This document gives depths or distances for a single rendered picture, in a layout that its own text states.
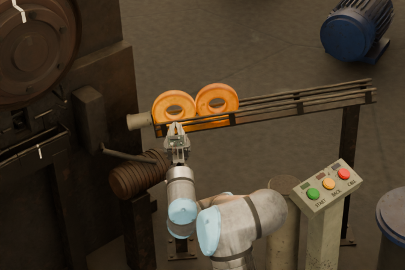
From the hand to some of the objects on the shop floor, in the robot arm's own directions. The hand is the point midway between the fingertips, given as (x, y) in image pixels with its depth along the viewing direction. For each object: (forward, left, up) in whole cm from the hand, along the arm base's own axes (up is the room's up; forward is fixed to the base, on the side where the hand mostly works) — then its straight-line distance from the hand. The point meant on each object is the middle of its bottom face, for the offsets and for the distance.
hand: (175, 126), depth 261 cm
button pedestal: (-41, -32, -73) cm, 90 cm away
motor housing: (+12, +12, -71) cm, 73 cm away
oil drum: (+215, -175, -74) cm, 287 cm away
